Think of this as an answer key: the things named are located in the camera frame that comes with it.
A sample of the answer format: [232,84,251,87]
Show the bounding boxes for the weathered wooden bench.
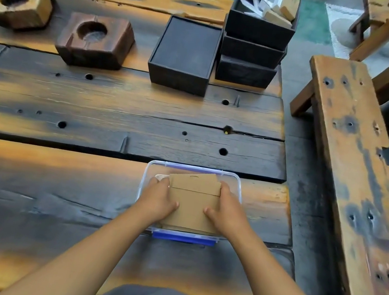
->
[263,51,389,295]

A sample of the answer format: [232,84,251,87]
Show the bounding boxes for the person's left forearm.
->
[0,194,161,295]

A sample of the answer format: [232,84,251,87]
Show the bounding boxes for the empty open black box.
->
[144,12,224,98]

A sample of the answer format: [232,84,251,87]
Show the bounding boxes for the black box holding small items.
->
[222,0,303,53]

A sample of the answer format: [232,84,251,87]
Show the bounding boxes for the person's right hand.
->
[199,179,261,247]

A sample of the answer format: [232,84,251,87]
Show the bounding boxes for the white rug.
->
[317,3,389,67]

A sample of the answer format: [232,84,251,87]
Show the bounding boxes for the person's right forearm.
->
[218,225,365,295]

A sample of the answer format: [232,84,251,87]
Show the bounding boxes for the dark wooden block with hole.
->
[52,9,138,74]

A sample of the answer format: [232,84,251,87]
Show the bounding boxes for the clear plastic container blue clips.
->
[131,158,246,250]

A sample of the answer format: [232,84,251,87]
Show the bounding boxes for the stack of brown cardboard cards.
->
[159,167,228,237]

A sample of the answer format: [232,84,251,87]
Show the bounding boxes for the person's left hand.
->
[128,173,183,231]

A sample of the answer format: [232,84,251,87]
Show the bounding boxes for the small tan wooden block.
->
[278,0,302,23]
[262,9,294,29]

